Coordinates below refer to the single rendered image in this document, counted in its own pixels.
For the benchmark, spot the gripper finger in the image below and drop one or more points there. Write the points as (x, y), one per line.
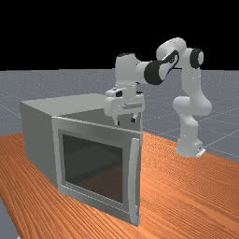
(134, 117)
(116, 120)

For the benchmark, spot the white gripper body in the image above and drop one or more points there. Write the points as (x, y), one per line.
(124, 104)

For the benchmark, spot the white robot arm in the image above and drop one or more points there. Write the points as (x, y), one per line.
(190, 84)

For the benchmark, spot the grey microwave door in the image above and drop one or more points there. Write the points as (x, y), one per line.
(93, 161)

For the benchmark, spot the grey microwave oven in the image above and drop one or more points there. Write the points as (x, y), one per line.
(37, 137)

